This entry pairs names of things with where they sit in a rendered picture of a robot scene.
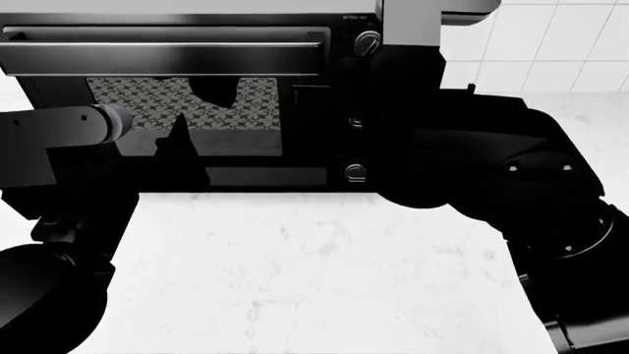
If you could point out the small silver oven knob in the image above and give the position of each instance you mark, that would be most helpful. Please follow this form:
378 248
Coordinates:
355 122

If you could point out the silver timer knob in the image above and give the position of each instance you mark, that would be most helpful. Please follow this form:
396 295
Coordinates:
355 173

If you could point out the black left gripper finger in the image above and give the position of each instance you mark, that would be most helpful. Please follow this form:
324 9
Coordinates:
181 140

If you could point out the black toaster oven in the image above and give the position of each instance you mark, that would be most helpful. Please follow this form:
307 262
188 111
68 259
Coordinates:
304 147

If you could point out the large silver oven knob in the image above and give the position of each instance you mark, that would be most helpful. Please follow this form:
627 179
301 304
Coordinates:
367 40

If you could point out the oven door glass window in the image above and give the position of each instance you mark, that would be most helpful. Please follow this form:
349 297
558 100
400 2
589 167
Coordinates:
245 110

